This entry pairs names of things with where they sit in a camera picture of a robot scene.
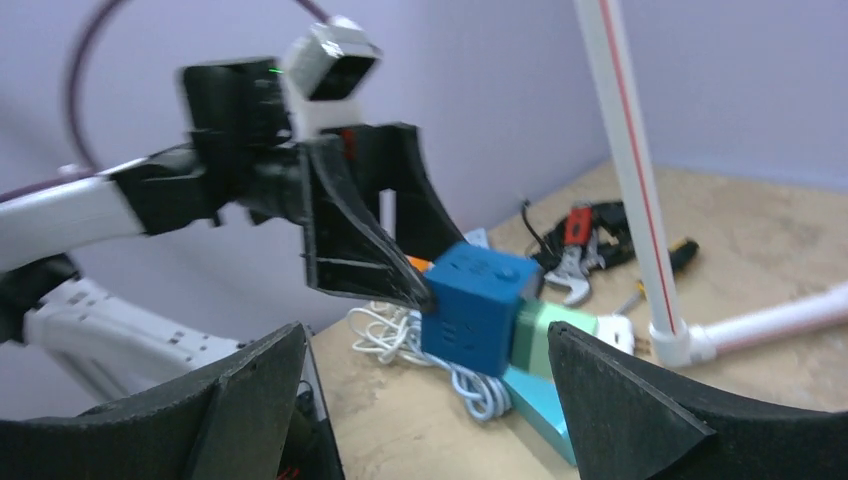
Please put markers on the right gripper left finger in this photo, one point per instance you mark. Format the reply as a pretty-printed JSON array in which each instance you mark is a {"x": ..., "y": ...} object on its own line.
[{"x": 250, "y": 415}]

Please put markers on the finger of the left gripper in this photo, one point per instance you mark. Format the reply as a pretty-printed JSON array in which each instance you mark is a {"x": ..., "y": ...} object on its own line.
[
  {"x": 346, "y": 251},
  {"x": 388, "y": 157}
]

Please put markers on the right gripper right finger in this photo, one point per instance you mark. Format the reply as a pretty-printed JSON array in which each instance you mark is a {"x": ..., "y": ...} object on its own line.
[{"x": 630, "y": 419}]

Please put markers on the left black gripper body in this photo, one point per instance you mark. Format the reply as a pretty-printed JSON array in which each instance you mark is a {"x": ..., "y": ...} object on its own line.
[{"x": 280, "y": 184}]

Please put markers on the white plug adapter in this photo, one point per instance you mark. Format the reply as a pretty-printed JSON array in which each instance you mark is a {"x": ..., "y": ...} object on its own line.
[{"x": 617, "y": 331}]

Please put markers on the green plug adapter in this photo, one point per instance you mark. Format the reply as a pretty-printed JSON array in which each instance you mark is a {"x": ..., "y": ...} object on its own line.
[{"x": 530, "y": 346}]

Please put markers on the blue cube socket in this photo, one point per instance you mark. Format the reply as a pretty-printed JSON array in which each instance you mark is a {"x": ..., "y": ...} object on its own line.
[{"x": 479, "y": 293}]

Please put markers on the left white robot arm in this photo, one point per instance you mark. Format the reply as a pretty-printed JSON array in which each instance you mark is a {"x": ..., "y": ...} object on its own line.
[{"x": 183, "y": 208}]

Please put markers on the orange power strip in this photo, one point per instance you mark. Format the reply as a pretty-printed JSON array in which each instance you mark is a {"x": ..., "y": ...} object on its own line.
[{"x": 420, "y": 264}]

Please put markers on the teal rectangular box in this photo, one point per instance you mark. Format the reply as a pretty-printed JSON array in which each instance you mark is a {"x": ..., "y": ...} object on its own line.
[{"x": 537, "y": 401}]

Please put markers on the light blue power strip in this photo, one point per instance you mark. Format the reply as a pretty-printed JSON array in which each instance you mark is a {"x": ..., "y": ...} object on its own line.
[{"x": 478, "y": 237}]

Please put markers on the silver adjustable wrench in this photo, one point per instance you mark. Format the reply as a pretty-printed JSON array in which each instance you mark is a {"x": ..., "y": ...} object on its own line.
[{"x": 573, "y": 270}]

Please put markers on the white PVC pipe frame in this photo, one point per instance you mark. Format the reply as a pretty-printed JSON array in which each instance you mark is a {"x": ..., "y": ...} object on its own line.
[{"x": 675, "y": 343}]

